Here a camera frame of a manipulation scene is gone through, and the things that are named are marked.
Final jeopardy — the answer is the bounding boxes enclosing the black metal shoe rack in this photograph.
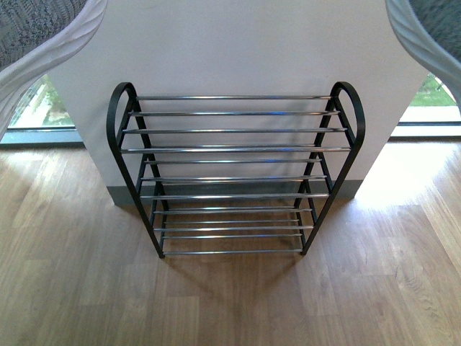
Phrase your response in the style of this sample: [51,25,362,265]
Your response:
[106,81,366,257]

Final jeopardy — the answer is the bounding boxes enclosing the grey sneaker navy lining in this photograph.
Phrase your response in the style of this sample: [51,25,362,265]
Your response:
[385,1,460,106]

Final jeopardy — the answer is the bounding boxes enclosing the grey sneaker with heel tab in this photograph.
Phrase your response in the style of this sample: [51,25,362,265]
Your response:
[1,1,107,135]

